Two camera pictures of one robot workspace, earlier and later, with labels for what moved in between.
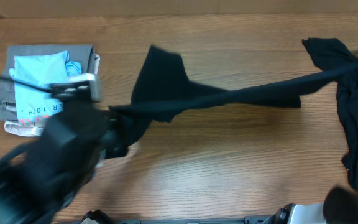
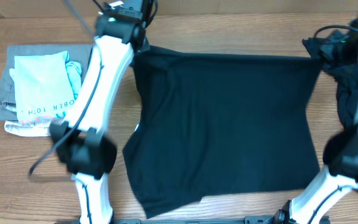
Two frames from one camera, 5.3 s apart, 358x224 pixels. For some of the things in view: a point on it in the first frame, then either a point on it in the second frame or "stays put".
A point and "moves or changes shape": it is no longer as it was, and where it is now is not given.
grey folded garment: x=6 y=108 stays put
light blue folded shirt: x=43 y=68 stays put
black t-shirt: x=162 y=92 moves or changes shape
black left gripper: x=117 y=147 to x=146 y=45
